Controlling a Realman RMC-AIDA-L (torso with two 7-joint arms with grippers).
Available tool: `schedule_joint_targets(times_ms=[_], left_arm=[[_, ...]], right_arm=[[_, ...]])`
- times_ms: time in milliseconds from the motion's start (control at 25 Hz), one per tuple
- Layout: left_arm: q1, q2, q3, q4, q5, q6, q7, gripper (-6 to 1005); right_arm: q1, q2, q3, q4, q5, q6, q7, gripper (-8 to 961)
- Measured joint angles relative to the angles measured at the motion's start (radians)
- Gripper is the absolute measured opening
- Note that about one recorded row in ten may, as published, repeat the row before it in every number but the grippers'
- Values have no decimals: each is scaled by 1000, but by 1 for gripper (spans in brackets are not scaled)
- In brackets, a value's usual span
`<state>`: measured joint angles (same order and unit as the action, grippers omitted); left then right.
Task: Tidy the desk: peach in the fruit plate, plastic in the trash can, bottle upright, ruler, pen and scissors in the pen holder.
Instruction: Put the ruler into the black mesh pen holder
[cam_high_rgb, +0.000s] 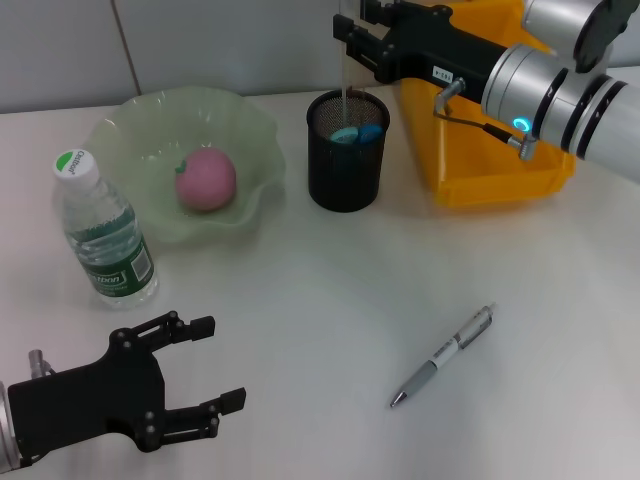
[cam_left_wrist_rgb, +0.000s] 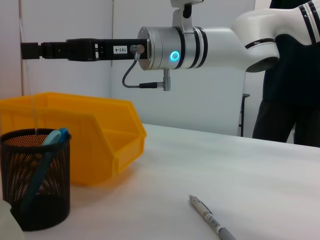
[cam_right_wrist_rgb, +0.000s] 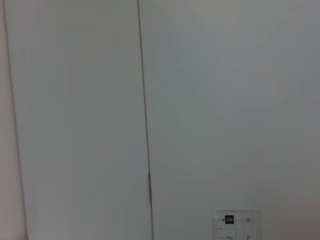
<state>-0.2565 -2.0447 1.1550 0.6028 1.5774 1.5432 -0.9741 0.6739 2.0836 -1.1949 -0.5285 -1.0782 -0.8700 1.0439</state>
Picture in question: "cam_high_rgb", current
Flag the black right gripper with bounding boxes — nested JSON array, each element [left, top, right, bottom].
[[332, 0, 507, 100]]

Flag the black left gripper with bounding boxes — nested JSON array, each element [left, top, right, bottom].
[[7, 310, 248, 454]]

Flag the transparent plastic ruler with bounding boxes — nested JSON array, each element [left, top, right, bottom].
[[337, 0, 352, 132]]

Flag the blue scissors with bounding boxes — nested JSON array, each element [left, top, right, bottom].
[[328, 124, 385, 148]]

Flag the clear green-label water bottle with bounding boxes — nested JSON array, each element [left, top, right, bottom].
[[52, 148, 160, 311]]

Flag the pink toy peach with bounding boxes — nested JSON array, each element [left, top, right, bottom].
[[173, 147, 237, 214]]

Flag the black mesh pen holder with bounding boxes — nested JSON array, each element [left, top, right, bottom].
[[305, 88, 391, 213]]

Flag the silver ballpoint pen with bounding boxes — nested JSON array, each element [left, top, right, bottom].
[[389, 301, 498, 410]]

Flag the green wavy glass fruit plate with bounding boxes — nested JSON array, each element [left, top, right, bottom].
[[82, 85, 287, 246]]

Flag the yellow plastic bin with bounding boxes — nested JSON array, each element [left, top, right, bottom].
[[399, 0, 576, 209]]

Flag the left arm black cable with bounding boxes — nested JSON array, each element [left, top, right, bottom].
[[27, 349, 55, 380]]

